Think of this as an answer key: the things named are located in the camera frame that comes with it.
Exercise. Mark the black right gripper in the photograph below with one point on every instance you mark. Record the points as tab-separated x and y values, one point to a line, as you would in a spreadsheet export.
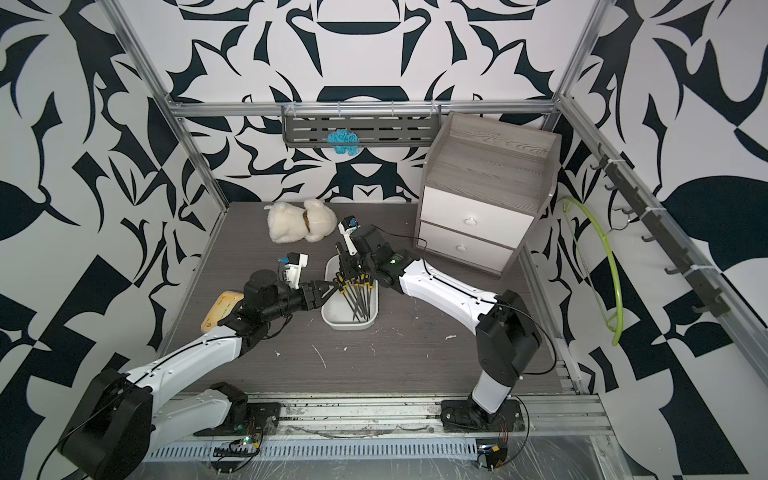
345	258

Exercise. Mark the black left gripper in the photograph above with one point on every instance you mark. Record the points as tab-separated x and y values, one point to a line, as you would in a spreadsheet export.
317	298

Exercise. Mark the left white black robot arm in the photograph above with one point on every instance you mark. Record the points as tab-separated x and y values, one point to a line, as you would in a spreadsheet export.
123	417

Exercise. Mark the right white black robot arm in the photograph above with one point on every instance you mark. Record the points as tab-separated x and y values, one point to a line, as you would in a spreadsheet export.
506	336

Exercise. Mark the files bundle in box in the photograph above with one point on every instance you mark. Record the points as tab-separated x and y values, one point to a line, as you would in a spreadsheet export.
357	293

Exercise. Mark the white plastic storage box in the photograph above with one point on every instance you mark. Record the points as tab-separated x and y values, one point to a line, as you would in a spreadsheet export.
336	313

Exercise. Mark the white plush toy animal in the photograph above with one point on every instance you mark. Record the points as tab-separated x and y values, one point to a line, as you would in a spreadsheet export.
312	222

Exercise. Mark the yellow sponge pad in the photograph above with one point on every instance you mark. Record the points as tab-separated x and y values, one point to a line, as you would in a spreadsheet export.
221	308

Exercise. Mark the teal crumpled cloth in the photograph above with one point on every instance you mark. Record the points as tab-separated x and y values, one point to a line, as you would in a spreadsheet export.
344	141

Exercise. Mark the grey white drawer cabinet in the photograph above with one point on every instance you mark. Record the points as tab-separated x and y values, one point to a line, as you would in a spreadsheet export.
485	185

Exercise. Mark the green hoop tube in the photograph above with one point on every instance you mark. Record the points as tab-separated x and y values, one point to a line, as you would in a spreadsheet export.
610	299

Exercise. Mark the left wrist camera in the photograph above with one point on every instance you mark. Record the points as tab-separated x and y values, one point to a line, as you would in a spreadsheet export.
290	268

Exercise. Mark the grey wall shelf rack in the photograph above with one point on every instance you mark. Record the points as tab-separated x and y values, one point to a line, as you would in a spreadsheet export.
389	125

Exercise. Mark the grey wall hook rail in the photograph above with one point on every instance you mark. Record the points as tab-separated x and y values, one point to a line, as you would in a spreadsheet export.
663	231

